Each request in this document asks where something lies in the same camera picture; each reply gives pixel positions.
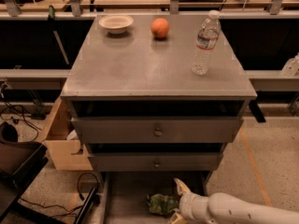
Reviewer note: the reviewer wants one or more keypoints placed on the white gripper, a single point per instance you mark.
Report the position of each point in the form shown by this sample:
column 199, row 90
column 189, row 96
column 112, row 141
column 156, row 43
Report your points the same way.
column 188, row 204

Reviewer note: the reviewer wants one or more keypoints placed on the green jalapeno chip bag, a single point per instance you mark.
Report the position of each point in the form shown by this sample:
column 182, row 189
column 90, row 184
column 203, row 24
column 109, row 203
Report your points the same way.
column 162, row 205

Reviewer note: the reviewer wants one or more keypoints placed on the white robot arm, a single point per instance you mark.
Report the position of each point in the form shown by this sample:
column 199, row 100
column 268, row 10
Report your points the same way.
column 222, row 208

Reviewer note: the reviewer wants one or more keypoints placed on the middle grey drawer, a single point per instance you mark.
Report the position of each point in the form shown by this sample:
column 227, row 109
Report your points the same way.
column 127, row 162

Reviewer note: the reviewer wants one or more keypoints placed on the grey drawer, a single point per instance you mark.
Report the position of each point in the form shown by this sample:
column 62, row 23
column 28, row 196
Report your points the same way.
column 127, row 162
column 125, row 196
column 121, row 130

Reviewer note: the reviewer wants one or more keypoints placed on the bottom grey drawer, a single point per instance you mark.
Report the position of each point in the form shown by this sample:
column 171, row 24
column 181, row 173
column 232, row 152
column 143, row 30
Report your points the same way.
column 125, row 196

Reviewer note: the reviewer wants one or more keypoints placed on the top grey drawer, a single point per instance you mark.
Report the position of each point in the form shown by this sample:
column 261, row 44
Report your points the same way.
column 121, row 130

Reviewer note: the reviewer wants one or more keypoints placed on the grey drawer cabinet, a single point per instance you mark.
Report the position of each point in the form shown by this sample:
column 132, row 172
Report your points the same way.
column 137, row 76

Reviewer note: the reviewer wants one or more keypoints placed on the black metal stand bar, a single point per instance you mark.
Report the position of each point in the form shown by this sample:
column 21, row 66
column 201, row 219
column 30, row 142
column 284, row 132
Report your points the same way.
column 92, row 198

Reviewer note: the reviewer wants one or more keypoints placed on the light wooden box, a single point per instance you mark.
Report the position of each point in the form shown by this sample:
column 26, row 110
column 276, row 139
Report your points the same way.
column 66, row 153

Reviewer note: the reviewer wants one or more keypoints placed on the clear plastic water bottle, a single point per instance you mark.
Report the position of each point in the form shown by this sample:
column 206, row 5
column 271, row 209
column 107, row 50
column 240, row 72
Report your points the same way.
column 206, row 41

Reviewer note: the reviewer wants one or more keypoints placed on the orange fruit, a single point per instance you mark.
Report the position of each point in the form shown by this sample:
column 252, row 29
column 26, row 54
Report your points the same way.
column 160, row 28

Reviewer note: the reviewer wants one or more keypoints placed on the white paper bowl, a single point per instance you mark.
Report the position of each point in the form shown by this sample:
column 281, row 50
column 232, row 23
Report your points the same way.
column 116, row 24

